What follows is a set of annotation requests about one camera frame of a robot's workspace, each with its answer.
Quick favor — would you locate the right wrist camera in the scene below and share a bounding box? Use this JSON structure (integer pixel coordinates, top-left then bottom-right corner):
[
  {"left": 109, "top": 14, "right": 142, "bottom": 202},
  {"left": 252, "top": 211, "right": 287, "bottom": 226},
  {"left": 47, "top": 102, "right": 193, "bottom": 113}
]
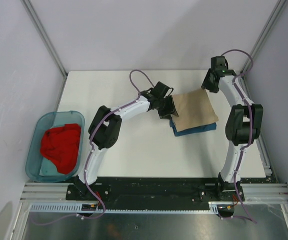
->
[{"left": 210, "top": 55, "right": 228, "bottom": 71}]

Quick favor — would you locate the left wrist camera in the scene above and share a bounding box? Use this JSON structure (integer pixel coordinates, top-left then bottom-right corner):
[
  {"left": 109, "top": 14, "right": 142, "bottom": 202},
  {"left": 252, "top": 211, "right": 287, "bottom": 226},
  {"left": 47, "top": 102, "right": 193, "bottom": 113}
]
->
[{"left": 151, "top": 81, "right": 174, "bottom": 99}]

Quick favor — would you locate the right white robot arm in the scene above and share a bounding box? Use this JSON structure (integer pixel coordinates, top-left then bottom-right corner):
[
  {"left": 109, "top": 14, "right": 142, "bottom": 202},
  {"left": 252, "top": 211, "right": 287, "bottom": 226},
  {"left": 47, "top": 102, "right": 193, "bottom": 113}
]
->
[{"left": 201, "top": 69, "right": 263, "bottom": 201}]

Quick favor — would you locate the teal plastic bin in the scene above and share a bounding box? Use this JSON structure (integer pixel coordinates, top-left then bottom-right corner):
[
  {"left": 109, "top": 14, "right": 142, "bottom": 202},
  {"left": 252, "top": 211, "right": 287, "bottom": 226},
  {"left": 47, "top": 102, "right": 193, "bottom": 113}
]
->
[{"left": 25, "top": 110, "right": 85, "bottom": 183}]

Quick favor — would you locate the blue t shirt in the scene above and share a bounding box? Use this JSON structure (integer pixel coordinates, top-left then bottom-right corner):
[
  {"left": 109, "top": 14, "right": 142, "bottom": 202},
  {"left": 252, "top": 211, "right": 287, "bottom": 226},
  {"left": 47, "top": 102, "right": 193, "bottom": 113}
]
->
[{"left": 169, "top": 120, "right": 217, "bottom": 137}]

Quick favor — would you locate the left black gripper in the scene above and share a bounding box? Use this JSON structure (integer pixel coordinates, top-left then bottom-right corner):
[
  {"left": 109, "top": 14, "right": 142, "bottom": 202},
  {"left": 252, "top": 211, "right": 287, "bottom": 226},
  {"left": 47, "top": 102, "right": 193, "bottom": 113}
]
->
[{"left": 156, "top": 95, "right": 178, "bottom": 120}]

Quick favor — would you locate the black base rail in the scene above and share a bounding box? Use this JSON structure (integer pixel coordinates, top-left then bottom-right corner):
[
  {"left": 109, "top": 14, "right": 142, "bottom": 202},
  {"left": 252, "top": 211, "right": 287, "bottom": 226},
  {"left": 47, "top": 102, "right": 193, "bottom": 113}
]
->
[{"left": 66, "top": 177, "right": 245, "bottom": 210}]

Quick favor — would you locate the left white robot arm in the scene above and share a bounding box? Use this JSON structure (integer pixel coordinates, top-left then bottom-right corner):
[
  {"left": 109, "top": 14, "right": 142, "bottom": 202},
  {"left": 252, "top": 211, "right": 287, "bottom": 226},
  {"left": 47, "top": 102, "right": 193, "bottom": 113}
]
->
[{"left": 76, "top": 85, "right": 178, "bottom": 200}]

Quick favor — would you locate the beige t shirt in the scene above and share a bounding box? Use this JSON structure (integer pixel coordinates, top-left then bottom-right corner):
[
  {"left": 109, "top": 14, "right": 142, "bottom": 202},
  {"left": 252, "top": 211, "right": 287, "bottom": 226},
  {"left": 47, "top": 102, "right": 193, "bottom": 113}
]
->
[{"left": 172, "top": 88, "right": 218, "bottom": 132}]

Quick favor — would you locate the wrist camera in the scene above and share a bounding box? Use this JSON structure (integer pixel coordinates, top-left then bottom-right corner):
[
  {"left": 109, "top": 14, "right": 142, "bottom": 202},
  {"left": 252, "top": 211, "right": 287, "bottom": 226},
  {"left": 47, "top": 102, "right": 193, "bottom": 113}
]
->
[
  {"left": 210, "top": 55, "right": 228, "bottom": 71},
  {"left": 151, "top": 81, "right": 174, "bottom": 99}
]

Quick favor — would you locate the white cable duct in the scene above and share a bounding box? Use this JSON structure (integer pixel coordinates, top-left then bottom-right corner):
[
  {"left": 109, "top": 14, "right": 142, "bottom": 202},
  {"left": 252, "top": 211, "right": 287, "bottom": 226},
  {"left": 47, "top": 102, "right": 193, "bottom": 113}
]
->
[{"left": 29, "top": 202, "right": 218, "bottom": 214}]

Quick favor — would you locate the red t shirt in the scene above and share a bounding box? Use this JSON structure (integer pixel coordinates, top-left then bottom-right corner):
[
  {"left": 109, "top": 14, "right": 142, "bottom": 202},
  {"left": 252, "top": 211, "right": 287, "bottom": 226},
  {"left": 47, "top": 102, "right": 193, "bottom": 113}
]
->
[{"left": 40, "top": 123, "right": 81, "bottom": 175}]

